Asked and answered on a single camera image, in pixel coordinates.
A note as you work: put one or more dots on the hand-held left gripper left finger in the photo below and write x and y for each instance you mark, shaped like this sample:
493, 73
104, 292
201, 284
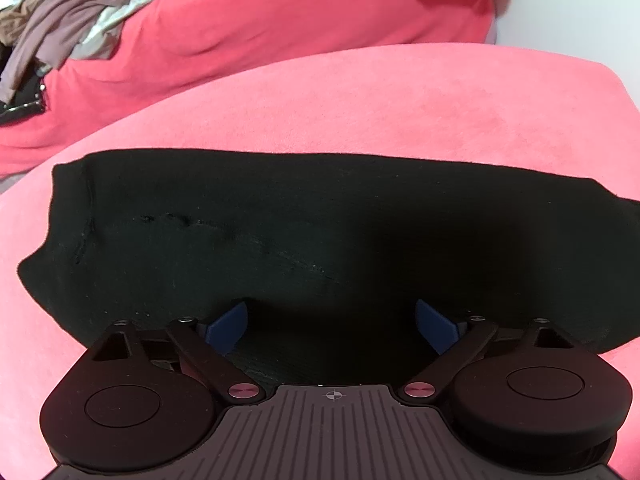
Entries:
227, 327

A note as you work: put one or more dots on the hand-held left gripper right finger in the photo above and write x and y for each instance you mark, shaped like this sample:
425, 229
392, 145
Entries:
437, 327

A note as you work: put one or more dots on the black pants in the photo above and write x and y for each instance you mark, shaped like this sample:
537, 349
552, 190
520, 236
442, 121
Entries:
300, 220

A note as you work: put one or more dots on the pink fleece blanket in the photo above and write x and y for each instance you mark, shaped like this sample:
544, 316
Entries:
350, 110

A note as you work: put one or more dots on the black studded bag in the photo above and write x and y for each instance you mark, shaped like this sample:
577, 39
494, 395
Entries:
22, 100

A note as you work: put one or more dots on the red bed cover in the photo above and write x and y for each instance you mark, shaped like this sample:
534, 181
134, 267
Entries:
300, 10

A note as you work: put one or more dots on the white garment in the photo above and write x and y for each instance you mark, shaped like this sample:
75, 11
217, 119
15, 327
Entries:
112, 17

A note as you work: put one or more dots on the mauve garment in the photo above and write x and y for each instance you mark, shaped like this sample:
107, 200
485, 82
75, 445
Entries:
65, 15

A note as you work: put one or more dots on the brown garment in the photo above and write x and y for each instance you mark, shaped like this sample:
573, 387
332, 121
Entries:
20, 17

